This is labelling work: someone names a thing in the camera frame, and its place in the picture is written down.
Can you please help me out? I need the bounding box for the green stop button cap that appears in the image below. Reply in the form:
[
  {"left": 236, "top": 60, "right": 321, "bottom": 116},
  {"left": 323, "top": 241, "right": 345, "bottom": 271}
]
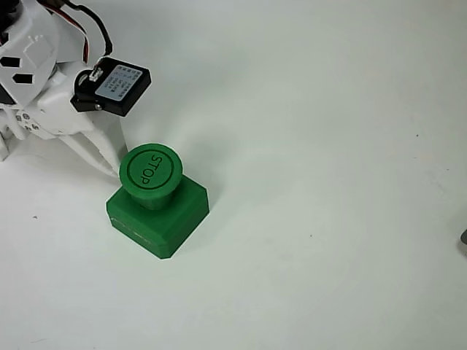
[{"left": 119, "top": 142, "right": 184, "bottom": 211}]

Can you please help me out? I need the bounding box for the green button base box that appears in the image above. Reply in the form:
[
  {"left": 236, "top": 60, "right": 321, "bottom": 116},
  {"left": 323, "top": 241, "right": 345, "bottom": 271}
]
[{"left": 105, "top": 174, "right": 211, "bottom": 260}]

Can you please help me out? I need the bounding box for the red and white wire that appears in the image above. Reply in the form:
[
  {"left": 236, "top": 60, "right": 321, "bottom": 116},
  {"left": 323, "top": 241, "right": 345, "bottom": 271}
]
[{"left": 58, "top": 5, "right": 92, "bottom": 63}]

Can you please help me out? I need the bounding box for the black cable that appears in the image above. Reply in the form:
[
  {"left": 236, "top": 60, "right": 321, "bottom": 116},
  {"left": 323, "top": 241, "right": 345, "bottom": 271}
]
[{"left": 71, "top": 0, "right": 115, "bottom": 59}]

